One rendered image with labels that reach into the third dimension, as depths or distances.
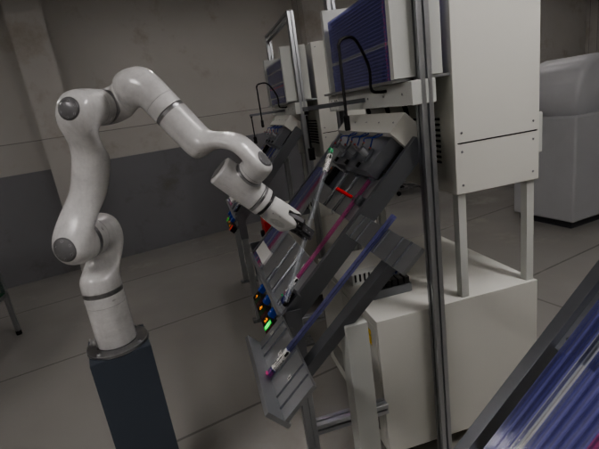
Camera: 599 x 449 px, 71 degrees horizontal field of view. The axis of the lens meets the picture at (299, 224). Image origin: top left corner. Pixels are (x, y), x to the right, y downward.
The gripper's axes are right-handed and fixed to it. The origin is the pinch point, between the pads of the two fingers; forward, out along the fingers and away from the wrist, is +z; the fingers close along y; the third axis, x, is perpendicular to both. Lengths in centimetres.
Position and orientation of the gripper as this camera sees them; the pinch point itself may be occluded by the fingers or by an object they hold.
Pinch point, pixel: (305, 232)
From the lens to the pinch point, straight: 124.8
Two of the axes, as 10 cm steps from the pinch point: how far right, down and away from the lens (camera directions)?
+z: 7.5, 5.5, 3.8
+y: 5.2, -1.3, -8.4
